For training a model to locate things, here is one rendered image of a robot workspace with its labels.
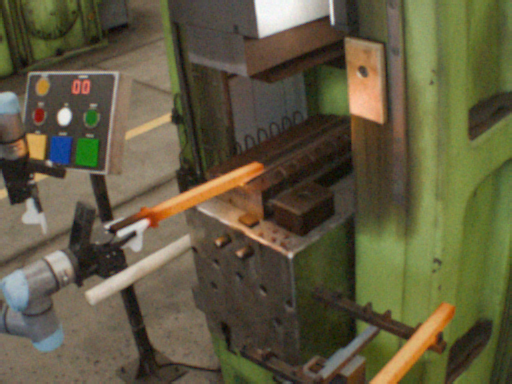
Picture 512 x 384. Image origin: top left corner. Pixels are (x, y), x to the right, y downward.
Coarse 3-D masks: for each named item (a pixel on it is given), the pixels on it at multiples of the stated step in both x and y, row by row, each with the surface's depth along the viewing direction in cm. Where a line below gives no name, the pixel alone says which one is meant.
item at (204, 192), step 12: (240, 168) 163; (252, 168) 162; (216, 180) 158; (228, 180) 158; (240, 180) 160; (192, 192) 153; (204, 192) 153; (216, 192) 156; (168, 204) 149; (180, 204) 149; (192, 204) 152; (132, 216) 144; (144, 216) 144; (156, 216) 145; (168, 216) 148; (120, 228) 140
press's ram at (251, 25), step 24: (192, 0) 145; (216, 0) 139; (240, 0) 134; (264, 0) 132; (288, 0) 137; (312, 0) 142; (192, 24) 149; (216, 24) 143; (240, 24) 137; (264, 24) 134; (288, 24) 139
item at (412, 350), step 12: (444, 312) 122; (432, 324) 119; (444, 324) 121; (420, 336) 117; (432, 336) 118; (408, 348) 115; (420, 348) 115; (396, 360) 113; (408, 360) 112; (384, 372) 111; (396, 372) 110
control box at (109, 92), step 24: (48, 72) 188; (72, 72) 184; (96, 72) 181; (48, 96) 187; (72, 96) 184; (96, 96) 181; (120, 96) 181; (24, 120) 191; (48, 120) 187; (72, 120) 184; (120, 120) 183; (48, 144) 187; (72, 144) 184; (120, 144) 184; (72, 168) 184; (96, 168) 180; (120, 168) 185
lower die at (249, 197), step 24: (312, 120) 190; (336, 120) 184; (264, 144) 180; (288, 144) 175; (312, 144) 173; (216, 168) 171; (288, 168) 165; (240, 192) 163; (264, 192) 158; (264, 216) 160
